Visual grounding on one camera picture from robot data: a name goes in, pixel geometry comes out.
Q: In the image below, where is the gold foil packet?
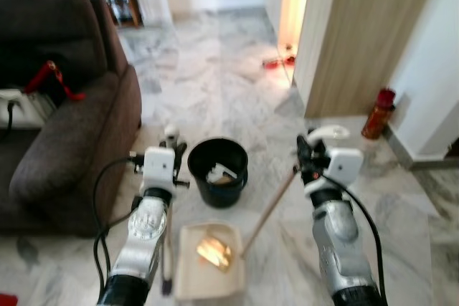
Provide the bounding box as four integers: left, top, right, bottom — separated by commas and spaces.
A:
197, 237, 235, 273

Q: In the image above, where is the wooden handled broom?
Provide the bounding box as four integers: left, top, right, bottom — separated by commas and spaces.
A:
159, 124, 181, 297

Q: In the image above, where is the beige long handled dustpan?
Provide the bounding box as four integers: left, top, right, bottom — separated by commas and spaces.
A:
174, 125, 351, 302

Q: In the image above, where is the crumpled paper trash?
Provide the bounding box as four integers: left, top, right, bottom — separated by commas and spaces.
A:
207, 164, 239, 185

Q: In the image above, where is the black waste bin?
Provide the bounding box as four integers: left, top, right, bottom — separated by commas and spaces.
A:
187, 137, 250, 209

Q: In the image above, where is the red bottle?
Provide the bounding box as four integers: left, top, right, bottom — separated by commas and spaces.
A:
360, 87, 397, 141

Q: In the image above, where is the dark brown fabric sofa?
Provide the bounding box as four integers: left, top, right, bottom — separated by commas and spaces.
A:
0, 0, 143, 236

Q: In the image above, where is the light wood cabinet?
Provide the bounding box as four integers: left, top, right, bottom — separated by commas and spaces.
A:
293, 0, 443, 120

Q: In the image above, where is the white device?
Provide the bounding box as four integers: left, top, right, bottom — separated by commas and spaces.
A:
0, 87, 60, 132

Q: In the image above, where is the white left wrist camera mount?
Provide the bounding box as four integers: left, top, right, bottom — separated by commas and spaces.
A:
143, 146, 178, 192

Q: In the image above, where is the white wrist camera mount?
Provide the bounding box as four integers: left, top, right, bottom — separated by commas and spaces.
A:
143, 146, 178, 192
323, 148, 364, 188

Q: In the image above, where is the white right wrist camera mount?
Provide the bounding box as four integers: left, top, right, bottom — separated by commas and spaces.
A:
323, 148, 364, 188

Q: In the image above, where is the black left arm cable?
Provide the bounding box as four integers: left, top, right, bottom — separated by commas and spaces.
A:
92, 156, 145, 301

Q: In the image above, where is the red strap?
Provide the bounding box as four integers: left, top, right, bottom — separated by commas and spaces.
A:
24, 60, 86, 103

